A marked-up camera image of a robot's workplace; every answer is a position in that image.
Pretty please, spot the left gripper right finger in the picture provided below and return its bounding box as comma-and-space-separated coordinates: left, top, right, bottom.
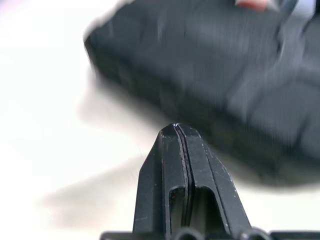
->
177, 124, 249, 234

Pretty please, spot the black plastic tool case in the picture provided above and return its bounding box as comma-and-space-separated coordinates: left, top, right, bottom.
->
83, 0, 320, 189

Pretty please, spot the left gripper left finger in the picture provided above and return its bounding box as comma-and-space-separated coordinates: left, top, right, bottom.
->
131, 123, 193, 234

